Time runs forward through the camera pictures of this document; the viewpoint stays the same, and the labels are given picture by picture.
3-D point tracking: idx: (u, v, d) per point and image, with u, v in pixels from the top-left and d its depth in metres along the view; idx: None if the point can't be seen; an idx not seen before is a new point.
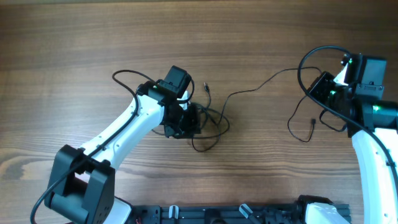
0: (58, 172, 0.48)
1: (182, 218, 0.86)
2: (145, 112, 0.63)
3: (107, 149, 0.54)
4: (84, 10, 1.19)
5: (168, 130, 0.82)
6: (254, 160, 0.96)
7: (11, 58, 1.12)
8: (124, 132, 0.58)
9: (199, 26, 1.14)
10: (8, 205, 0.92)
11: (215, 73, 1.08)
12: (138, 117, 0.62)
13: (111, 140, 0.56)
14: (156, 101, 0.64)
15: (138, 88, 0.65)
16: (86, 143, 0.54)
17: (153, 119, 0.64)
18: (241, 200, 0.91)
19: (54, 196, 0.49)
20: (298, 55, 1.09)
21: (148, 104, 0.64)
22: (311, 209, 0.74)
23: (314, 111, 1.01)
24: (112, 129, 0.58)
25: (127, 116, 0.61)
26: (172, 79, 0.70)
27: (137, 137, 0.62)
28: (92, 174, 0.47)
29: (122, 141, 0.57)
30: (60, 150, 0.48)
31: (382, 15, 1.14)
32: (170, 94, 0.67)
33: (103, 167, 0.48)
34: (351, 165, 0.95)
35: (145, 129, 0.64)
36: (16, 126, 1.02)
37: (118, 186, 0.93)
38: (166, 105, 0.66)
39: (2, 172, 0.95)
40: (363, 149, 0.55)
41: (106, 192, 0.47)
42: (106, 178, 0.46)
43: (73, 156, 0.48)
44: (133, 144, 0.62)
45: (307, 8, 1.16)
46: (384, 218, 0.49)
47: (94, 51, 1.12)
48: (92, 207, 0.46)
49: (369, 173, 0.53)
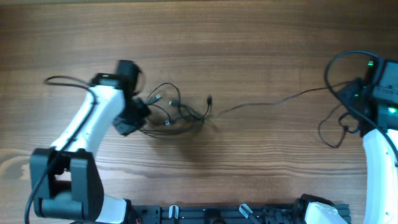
0: (38, 175, 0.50)
1: (182, 218, 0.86)
2: (104, 99, 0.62)
3: (78, 139, 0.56)
4: (84, 10, 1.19)
5: (121, 127, 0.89)
6: (254, 160, 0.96)
7: (11, 58, 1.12)
8: (90, 121, 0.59)
9: (199, 26, 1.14)
10: (8, 205, 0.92)
11: (215, 73, 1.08)
12: (99, 106, 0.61)
13: (78, 130, 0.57)
14: (112, 86, 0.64)
15: (89, 83, 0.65)
16: (56, 141, 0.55)
17: (116, 100, 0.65)
18: (241, 200, 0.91)
19: (43, 201, 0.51)
20: (298, 55, 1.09)
21: (104, 91, 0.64)
22: (313, 208, 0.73)
23: (314, 111, 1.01)
24: (76, 122, 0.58)
25: (87, 107, 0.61)
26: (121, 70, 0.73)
27: (107, 120, 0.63)
28: (71, 163, 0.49)
29: (91, 129, 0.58)
30: (31, 155, 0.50)
31: (382, 15, 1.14)
32: (124, 78, 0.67)
33: (79, 154, 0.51)
34: (351, 165, 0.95)
35: (113, 112, 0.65)
36: (15, 126, 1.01)
37: (118, 186, 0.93)
38: (124, 88, 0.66)
39: (2, 172, 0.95)
40: (374, 146, 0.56)
41: (91, 175, 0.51)
42: (86, 162, 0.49)
43: (46, 155, 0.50)
44: (104, 130, 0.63)
45: (306, 9, 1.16)
46: (385, 216, 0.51)
47: (94, 51, 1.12)
48: (84, 191, 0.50)
49: (377, 171, 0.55)
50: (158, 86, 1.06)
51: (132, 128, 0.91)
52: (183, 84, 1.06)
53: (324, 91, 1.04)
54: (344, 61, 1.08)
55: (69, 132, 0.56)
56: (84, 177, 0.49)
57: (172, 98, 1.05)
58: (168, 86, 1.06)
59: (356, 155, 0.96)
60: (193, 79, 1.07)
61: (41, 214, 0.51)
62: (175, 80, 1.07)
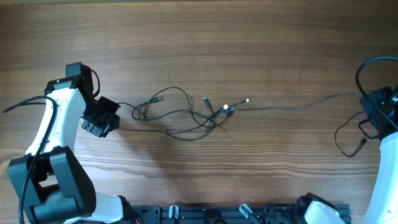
0: (21, 182, 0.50)
1: (182, 218, 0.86)
2: (64, 99, 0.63)
3: (51, 140, 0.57)
4: (84, 10, 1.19)
5: (96, 130, 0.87)
6: (254, 160, 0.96)
7: (11, 58, 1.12)
8: (57, 121, 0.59)
9: (199, 26, 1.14)
10: (7, 205, 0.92)
11: (215, 73, 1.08)
12: (61, 107, 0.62)
13: (49, 132, 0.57)
14: (68, 86, 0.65)
15: (45, 92, 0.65)
16: (29, 148, 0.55)
17: (76, 98, 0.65)
18: (241, 200, 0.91)
19: (35, 209, 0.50)
20: (298, 55, 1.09)
21: (60, 94, 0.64)
22: (313, 206, 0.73)
23: (314, 111, 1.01)
24: (43, 127, 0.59)
25: (50, 112, 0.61)
26: (71, 71, 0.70)
27: (74, 118, 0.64)
28: (51, 160, 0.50)
29: (60, 127, 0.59)
30: (9, 165, 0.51)
31: (382, 15, 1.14)
32: (75, 78, 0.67)
33: (56, 150, 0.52)
34: (351, 165, 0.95)
35: (77, 110, 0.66)
36: (15, 126, 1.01)
37: (118, 186, 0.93)
38: (79, 87, 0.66)
39: (1, 172, 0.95)
40: (390, 149, 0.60)
41: (74, 167, 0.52)
42: (64, 155, 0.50)
43: (24, 160, 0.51)
44: (74, 129, 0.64)
45: (306, 9, 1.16)
46: (387, 214, 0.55)
47: (94, 51, 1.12)
48: (73, 185, 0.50)
49: (388, 173, 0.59)
50: (166, 89, 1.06)
51: (106, 127, 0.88)
52: (183, 84, 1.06)
53: (324, 91, 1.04)
54: (344, 60, 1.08)
55: (40, 137, 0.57)
56: (68, 170, 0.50)
57: (179, 101, 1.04)
58: (176, 90, 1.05)
59: (357, 155, 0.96)
60: (193, 79, 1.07)
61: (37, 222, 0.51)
62: (175, 79, 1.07)
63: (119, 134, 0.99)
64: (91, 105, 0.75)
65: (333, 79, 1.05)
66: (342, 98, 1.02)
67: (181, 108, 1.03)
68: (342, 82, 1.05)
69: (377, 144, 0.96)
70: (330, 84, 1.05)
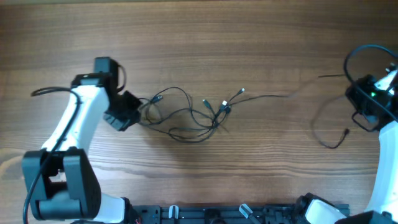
0: (32, 177, 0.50)
1: (182, 218, 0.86)
2: (88, 97, 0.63)
3: (67, 139, 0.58)
4: (84, 10, 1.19)
5: (117, 122, 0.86)
6: (254, 160, 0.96)
7: (11, 58, 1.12)
8: (78, 120, 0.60)
9: (199, 26, 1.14)
10: (8, 205, 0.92)
11: (215, 73, 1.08)
12: (84, 104, 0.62)
13: (67, 130, 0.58)
14: (94, 84, 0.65)
15: (71, 84, 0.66)
16: (46, 142, 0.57)
17: (100, 98, 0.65)
18: (241, 200, 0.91)
19: (40, 204, 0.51)
20: (298, 55, 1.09)
21: (85, 91, 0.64)
22: (314, 206, 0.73)
23: (314, 111, 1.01)
24: (63, 122, 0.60)
25: (73, 107, 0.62)
26: (99, 67, 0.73)
27: (93, 118, 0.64)
28: (64, 161, 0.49)
29: (79, 127, 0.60)
30: (23, 157, 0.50)
31: (382, 15, 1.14)
32: (102, 76, 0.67)
33: (71, 151, 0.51)
34: (351, 165, 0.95)
35: (97, 110, 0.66)
36: (15, 126, 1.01)
37: (118, 186, 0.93)
38: (106, 86, 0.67)
39: (2, 172, 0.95)
40: (390, 136, 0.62)
41: (86, 173, 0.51)
42: (78, 158, 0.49)
43: (38, 156, 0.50)
44: (92, 127, 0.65)
45: (306, 9, 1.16)
46: (393, 196, 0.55)
47: (94, 51, 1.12)
48: (81, 190, 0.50)
49: (390, 159, 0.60)
50: (167, 89, 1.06)
51: (127, 121, 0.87)
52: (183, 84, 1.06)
53: (323, 91, 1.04)
54: (344, 60, 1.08)
55: (58, 132, 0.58)
56: (79, 175, 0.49)
57: (180, 100, 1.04)
58: (177, 89, 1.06)
59: (356, 155, 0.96)
60: (193, 79, 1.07)
61: (40, 216, 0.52)
62: (175, 79, 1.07)
63: (119, 134, 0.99)
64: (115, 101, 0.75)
65: (333, 79, 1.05)
66: (342, 98, 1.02)
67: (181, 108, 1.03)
68: (342, 82, 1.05)
69: (377, 144, 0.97)
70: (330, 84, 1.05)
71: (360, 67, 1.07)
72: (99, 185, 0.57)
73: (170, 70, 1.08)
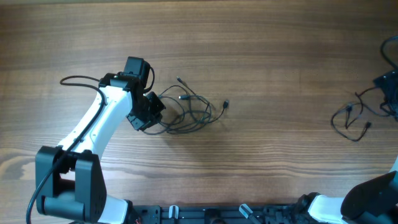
0: (44, 173, 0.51)
1: (182, 218, 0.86)
2: (113, 100, 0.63)
3: (84, 140, 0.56)
4: (84, 10, 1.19)
5: (136, 122, 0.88)
6: (254, 160, 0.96)
7: (11, 58, 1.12)
8: (97, 123, 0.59)
9: (199, 26, 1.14)
10: (7, 205, 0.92)
11: (215, 73, 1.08)
12: (108, 106, 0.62)
13: (86, 131, 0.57)
14: (121, 88, 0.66)
15: (99, 83, 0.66)
16: (63, 140, 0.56)
17: (123, 104, 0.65)
18: (240, 200, 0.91)
19: (46, 200, 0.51)
20: (299, 55, 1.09)
21: (112, 93, 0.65)
22: (318, 200, 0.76)
23: (313, 111, 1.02)
24: (84, 121, 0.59)
25: (95, 107, 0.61)
26: (131, 68, 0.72)
27: (112, 125, 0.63)
28: (78, 163, 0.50)
29: (97, 130, 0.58)
30: (38, 151, 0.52)
31: (383, 15, 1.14)
32: (132, 79, 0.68)
33: (86, 155, 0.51)
34: (351, 165, 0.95)
35: (119, 116, 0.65)
36: (16, 126, 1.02)
37: (118, 186, 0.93)
38: (133, 89, 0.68)
39: (2, 172, 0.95)
40: None
41: (96, 178, 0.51)
42: (91, 164, 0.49)
43: (53, 154, 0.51)
44: (111, 131, 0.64)
45: (307, 9, 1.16)
46: None
47: (94, 51, 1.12)
48: (86, 196, 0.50)
49: None
50: (167, 89, 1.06)
51: (148, 122, 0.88)
52: (184, 84, 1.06)
53: (324, 91, 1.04)
54: (344, 61, 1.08)
55: (77, 132, 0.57)
56: (89, 180, 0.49)
57: (179, 101, 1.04)
58: (177, 89, 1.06)
59: (356, 155, 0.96)
60: (193, 79, 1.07)
61: (43, 211, 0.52)
62: (175, 79, 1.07)
63: (119, 134, 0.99)
64: (141, 104, 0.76)
65: (333, 79, 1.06)
66: (342, 98, 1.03)
67: (181, 109, 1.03)
68: (343, 81, 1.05)
69: (379, 143, 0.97)
70: (331, 84, 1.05)
71: (360, 67, 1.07)
72: (106, 192, 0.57)
73: (170, 70, 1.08)
